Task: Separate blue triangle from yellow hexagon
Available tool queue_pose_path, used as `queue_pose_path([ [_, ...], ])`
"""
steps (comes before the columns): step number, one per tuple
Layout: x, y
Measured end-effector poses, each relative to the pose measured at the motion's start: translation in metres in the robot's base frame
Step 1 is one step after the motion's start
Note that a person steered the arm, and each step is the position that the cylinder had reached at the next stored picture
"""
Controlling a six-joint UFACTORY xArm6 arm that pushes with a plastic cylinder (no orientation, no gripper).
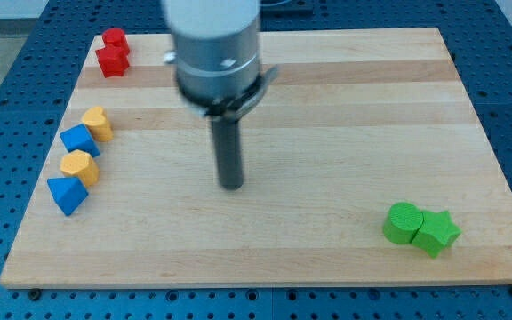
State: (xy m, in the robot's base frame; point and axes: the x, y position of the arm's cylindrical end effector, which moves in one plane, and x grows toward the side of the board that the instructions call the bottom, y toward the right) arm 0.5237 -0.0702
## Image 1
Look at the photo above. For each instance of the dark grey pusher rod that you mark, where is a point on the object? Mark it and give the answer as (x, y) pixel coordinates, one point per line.
(228, 153)

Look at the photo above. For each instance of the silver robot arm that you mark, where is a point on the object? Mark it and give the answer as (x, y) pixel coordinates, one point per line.
(218, 71)

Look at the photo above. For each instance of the yellow hexagon block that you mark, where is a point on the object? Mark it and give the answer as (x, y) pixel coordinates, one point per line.
(80, 164)

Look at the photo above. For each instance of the blue triangle block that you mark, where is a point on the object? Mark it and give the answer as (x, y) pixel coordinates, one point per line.
(68, 193)

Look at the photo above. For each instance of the wooden board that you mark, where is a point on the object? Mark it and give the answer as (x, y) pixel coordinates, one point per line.
(356, 121)

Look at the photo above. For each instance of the yellow heart block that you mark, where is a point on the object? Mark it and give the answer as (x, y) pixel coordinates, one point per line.
(95, 119)

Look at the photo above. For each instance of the red star block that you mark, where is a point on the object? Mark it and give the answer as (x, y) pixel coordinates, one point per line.
(113, 61)

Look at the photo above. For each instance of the red cylinder block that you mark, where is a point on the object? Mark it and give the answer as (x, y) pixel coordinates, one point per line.
(116, 37)

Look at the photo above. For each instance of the blue cube block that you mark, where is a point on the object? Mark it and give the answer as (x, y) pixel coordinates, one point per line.
(79, 138)

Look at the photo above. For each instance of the green cylinder block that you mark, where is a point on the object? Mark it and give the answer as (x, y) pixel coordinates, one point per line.
(402, 223)

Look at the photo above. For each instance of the green star block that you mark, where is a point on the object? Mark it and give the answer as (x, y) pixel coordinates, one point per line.
(437, 232)

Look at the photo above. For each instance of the blue perforated table plate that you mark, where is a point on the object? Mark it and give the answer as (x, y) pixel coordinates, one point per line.
(36, 90)

